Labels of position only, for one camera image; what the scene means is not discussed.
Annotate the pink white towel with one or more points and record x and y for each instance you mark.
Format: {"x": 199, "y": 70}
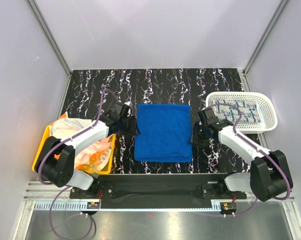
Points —
{"x": 97, "y": 154}

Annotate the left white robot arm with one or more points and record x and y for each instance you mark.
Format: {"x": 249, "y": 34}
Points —
{"x": 73, "y": 149}

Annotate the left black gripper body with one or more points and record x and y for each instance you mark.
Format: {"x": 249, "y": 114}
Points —
{"x": 128, "y": 125}

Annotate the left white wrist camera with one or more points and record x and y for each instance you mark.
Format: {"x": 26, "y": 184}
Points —
{"x": 128, "y": 105}

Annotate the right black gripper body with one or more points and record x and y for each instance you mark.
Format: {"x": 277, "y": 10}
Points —
{"x": 200, "y": 136}

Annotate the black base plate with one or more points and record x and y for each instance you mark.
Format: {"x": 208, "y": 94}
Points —
{"x": 183, "y": 191}

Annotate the blue patterned grey towel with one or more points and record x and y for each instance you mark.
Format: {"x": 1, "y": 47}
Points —
{"x": 228, "y": 109}

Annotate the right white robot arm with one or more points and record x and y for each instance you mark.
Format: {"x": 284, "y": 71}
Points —
{"x": 269, "y": 176}

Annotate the yellow plastic bin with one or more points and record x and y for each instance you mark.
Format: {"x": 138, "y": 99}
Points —
{"x": 90, "y": 169}

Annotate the white slotted cable duct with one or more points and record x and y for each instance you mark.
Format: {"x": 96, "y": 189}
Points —
{"x": 67, "y": 205}

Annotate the orange towel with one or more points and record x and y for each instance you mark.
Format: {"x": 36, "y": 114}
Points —
{"x": 96, "y": 158}

